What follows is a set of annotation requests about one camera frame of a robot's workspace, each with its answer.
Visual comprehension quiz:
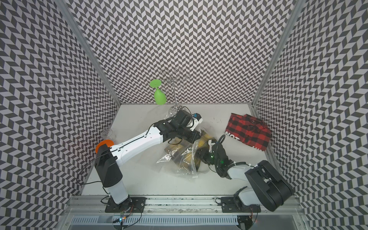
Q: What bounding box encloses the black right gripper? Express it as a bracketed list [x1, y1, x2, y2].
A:
[194, 147, 220, 166]

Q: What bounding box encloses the yellow plaid shirt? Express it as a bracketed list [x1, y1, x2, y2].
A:
[157, 130, 216, 177]

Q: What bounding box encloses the clear plastic vacuum bag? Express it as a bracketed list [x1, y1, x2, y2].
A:
[156, 129, 217, 179]

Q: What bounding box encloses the red plaid shirt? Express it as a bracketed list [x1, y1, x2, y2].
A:
[225, 113, 272, 151]

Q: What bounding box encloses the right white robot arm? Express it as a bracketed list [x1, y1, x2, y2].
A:
[196, 140, 294, 212]

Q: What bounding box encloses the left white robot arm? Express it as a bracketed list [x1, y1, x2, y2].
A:
[94, 110, 203, 205]

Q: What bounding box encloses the green plastic wine glass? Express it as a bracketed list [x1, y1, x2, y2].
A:
[149, 79, 167, 105]

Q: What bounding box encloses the metal glass holder stand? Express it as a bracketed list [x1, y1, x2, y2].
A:
[161, 67, 189, 118]

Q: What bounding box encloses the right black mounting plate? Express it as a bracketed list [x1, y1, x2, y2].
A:
[220, 196, 261, 213]

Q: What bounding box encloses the black mounting plate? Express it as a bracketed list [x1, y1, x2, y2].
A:
[105, 196, 147, 214]
[220, 196, 261, 213]

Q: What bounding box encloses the orange plastic bowl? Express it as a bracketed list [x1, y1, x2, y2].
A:
[95, 140, 114, 153]

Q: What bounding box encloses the clear plastic cup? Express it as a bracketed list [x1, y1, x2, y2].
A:
[101, 129, 116, 141]

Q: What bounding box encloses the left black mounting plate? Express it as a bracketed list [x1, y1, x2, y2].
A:
[105, 196, 147, 214]

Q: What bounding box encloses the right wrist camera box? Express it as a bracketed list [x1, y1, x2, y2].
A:
[208, 139, 217, 153]

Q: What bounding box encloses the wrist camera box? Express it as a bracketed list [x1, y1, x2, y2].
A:
[188, 113, 203, 131]
[208, 139, 217, 153]

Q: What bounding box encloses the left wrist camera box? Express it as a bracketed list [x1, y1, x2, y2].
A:
[188, 113, 203, 131]

